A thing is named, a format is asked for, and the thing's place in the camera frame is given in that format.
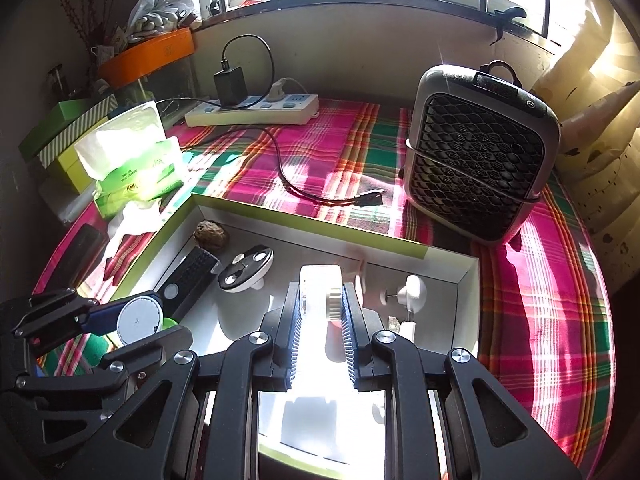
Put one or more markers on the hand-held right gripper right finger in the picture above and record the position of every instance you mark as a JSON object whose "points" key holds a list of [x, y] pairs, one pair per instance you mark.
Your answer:
{"points": [[350, 330]]}

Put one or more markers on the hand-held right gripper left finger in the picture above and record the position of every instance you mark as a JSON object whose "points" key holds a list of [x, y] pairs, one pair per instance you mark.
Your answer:
{"points": [[295, 330]]}

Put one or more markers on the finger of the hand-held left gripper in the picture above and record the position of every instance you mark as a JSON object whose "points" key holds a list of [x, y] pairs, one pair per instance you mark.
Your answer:
{"points": [[165, 340], [100, 320]]}

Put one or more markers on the white round mount green base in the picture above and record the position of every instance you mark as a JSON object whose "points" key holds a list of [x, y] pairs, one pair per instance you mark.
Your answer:
{"points": [[137, 320]]}

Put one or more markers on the pink and white clip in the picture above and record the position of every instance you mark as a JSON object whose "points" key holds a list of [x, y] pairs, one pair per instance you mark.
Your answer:
{"points": [[320, 285]]}

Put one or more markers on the black rectangular remote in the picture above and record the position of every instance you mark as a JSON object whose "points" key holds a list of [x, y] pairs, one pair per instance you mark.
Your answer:
{"points": [[192, 270]]}

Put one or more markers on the white and green cardboard box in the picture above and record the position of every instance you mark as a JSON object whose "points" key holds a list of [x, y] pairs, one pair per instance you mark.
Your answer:
{"points": [[300, 250]]}

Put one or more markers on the black oval three-button remote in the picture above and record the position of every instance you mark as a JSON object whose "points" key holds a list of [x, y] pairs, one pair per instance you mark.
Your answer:
{"points": [[245, 265]]}

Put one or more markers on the long black case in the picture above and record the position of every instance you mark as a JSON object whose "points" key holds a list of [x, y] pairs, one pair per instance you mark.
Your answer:
{"points": [[75, 255]]}

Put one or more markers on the crumpled white tissue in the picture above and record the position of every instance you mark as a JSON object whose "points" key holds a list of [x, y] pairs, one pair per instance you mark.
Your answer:
{"points": [[135, 220]]}

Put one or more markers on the green tissue pack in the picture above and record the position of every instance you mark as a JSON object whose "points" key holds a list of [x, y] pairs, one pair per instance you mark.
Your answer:
{"points": [[145, 180]]}

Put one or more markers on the yellow-green box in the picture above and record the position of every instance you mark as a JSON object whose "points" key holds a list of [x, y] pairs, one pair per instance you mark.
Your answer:
{"points": [[70, 167]]}

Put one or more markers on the plaid tablecloth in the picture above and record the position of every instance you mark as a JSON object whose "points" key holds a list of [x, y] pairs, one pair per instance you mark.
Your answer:
{"points": [[540, 310]]}

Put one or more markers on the striped box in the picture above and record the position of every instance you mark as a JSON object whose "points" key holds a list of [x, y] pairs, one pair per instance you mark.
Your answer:
{"points": [[80, 127]]}

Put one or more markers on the white and black desk heater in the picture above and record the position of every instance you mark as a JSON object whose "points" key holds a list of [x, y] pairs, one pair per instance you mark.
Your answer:
{"points": [[475, 160]]}

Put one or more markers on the dark green box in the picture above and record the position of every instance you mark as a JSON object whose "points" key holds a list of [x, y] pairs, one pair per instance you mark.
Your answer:
{"points": [[75, 107]]}

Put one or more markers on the white power strip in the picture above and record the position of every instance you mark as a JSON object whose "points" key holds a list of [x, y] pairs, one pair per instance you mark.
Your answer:
{"points": [[240, 117]]}

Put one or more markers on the white plug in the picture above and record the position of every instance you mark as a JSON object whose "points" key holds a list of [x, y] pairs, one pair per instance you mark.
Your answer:
{"points": [[282, 90]]}

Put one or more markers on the dark glass jar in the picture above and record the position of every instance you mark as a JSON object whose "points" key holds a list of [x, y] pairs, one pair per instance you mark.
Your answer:
{"points": [[56, 82]]}

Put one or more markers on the black charger adapter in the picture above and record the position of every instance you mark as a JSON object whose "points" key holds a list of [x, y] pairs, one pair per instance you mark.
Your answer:
{"points": [[230, 85]]}

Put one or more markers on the orange box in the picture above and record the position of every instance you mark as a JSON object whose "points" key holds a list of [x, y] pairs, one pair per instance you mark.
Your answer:
{"points": [[145, 55]]}

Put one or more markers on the dried branch bouquet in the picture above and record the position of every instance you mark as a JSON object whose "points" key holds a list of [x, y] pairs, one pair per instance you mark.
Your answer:
{"points": [[85, 15]]}

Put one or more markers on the white plastic bags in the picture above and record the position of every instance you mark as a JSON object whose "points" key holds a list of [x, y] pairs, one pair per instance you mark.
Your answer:
{"points": [[165, 5]]}

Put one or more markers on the cream heart-print curtain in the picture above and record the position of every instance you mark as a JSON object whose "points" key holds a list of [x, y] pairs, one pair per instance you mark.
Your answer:
{"points": [[600, 110]]}

